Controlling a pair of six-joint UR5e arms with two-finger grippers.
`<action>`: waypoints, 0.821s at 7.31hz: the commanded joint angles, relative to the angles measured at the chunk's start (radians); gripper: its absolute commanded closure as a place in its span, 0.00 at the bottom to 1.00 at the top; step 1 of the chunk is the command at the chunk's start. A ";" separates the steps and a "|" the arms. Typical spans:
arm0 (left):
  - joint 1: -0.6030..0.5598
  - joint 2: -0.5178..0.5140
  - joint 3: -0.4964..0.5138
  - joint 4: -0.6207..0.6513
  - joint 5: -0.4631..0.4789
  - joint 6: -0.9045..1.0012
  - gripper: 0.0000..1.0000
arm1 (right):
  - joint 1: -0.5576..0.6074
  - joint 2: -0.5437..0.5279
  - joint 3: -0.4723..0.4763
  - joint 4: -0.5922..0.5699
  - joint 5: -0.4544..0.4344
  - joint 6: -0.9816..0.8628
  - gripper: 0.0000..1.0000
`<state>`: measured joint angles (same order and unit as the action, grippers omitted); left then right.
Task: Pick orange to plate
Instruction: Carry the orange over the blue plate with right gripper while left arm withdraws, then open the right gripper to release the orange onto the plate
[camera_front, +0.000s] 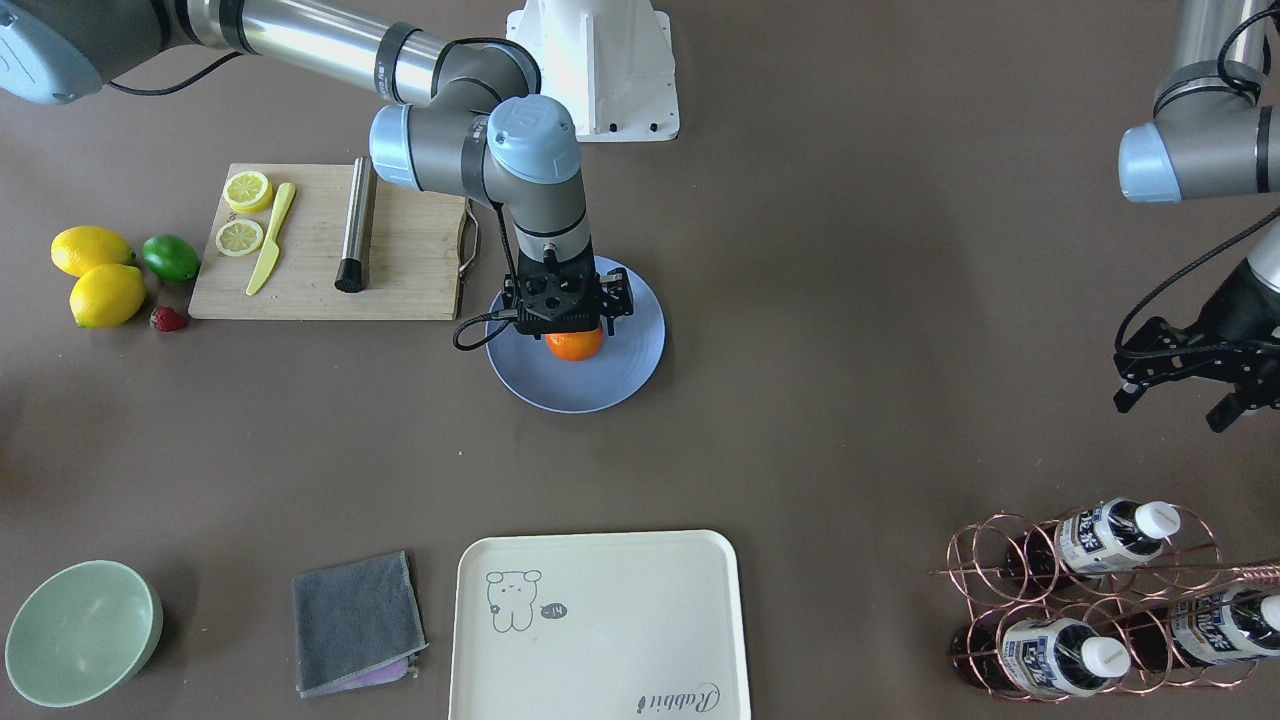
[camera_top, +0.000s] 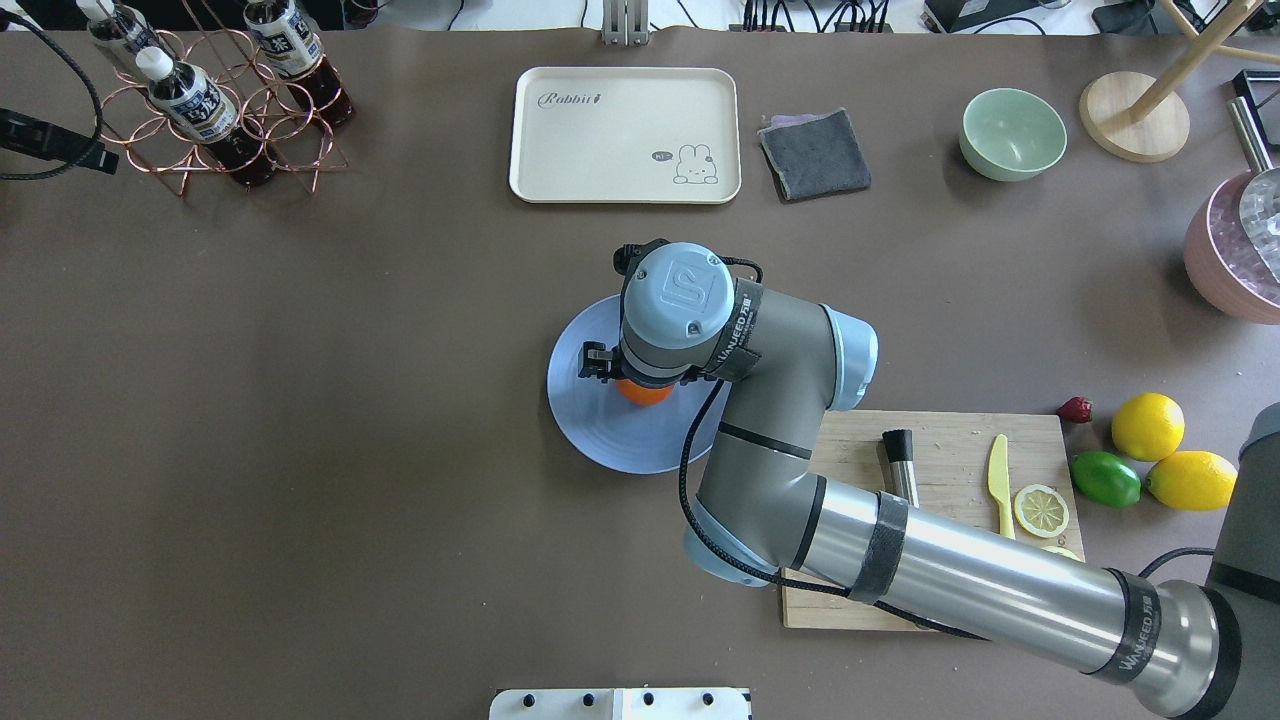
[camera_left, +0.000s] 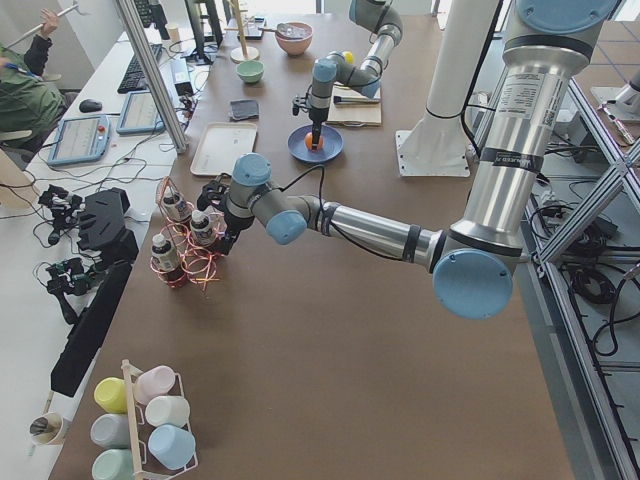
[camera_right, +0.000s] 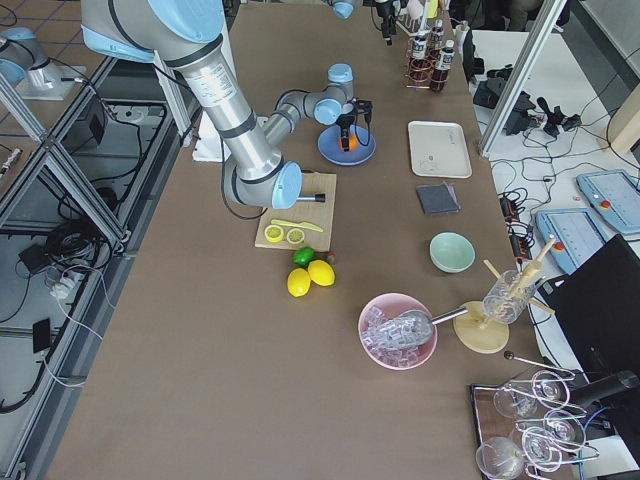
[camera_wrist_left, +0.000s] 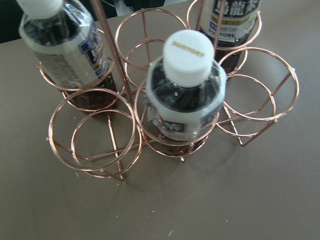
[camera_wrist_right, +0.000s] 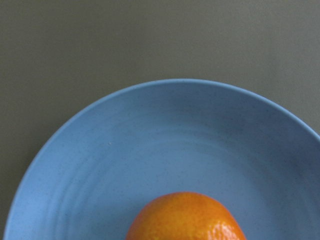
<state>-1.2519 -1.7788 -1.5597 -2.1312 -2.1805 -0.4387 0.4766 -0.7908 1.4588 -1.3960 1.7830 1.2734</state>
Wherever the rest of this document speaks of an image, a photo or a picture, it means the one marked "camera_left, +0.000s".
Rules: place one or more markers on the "wooden cup tree stand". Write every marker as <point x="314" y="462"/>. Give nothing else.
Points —
<point x="244" y="52"/>

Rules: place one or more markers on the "steel muddler with black tip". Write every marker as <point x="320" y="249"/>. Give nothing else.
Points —
<point x="343" y="100"/>

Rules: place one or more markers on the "wooden mug rack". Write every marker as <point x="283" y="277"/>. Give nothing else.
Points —
<point x="145" y="466"/>

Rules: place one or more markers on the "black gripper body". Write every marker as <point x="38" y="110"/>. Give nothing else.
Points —
<point x="233" y="225"/>
<point x="317" y="116"/>

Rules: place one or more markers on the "black computer mouse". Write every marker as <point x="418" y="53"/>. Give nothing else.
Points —
<point x="90" y="106"/>

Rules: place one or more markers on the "green bowl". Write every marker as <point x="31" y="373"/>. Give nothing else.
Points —
<point x="250" y="71"/>

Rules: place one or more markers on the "metal ice scoop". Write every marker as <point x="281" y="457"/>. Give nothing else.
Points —
<point x="287" y="30"/>

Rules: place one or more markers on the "copper wire bottle rack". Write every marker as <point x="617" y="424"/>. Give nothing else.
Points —
<point x="198" y="263"/>

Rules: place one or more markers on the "tea bottle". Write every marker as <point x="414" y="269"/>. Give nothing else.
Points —
<point x="201" y="230"/>
<point x="175" y="207"/>
<point x="166" y="260"/>

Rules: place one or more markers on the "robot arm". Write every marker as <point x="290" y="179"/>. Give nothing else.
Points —
<point x="385" y="26"/>
<point x="471" y="262"/>

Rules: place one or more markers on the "blue teach pendant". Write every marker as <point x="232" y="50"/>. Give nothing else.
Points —
<point x="80" y="140"/>
<point x="139" y="115"/>

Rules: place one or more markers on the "orange mandarin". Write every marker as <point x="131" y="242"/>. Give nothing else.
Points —
<point x="320" y="142"/>

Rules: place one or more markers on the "cream rabbit tray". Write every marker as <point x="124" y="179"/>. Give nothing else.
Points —
<point x="220" y="145"/>

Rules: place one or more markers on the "white mug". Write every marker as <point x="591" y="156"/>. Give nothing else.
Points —
<point x="166" y="409"/>

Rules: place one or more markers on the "blue plate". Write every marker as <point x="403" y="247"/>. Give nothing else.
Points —
<point x="330" y="147"/>

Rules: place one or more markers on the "wooden cutting board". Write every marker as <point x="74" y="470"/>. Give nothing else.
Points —
<point x="354" y="115"/>

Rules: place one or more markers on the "pink mug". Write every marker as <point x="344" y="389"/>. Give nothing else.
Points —
<point x="153" y="383"/>

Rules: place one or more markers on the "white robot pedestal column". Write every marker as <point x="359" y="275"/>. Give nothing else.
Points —
<point x="436" y="146"/>

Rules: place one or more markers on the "grey folded cloth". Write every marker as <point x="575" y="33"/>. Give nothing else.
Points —
<point x="243" y="109"/>

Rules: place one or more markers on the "pink bowl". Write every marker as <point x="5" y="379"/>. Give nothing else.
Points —
<point x="294" y="38"/>

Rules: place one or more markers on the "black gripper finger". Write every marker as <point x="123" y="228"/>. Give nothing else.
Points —
<point x="225" y="243"/>
<point x="316" y="130"/>

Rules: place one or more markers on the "yellow mug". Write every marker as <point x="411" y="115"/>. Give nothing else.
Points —
<point x="110" y="395"/>

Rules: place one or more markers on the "blue mug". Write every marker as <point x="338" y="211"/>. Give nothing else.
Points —
<point x="173" y="447"/>

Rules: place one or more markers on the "black keyboard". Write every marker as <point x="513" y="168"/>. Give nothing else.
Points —
<point x="134" y="78"/>

